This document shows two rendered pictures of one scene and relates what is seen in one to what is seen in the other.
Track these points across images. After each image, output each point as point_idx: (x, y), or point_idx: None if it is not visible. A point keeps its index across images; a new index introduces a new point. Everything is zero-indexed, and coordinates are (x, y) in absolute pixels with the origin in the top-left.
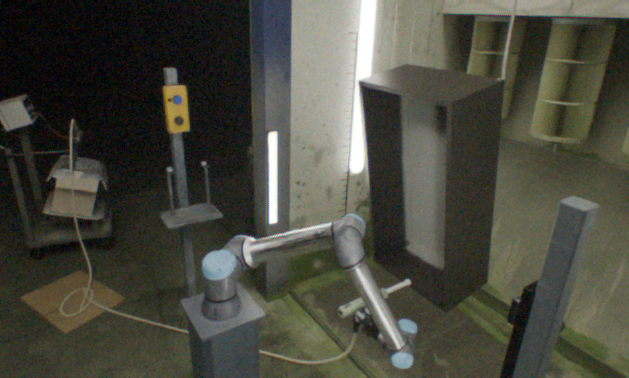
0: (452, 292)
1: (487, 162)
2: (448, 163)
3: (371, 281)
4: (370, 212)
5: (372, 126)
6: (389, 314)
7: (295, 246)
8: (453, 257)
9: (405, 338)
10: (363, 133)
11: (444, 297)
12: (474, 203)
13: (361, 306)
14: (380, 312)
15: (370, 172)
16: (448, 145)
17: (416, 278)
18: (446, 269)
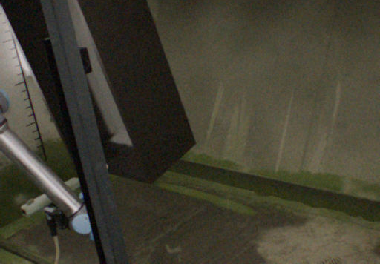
0: (148, 158)
1: None
2: (78, 6)
3: (21, 145)
4: (45, 103)
5: None
6: (53, 177)
7: None
8: (131, 115)
9: (82, 200)
10: (0, 7)
11: (142, 166)
12: (133, 48)
13: (47, 199)
14: (41, 176)
15: (28, 54)
16: None
17: (121, 165)
18: (128, 130)
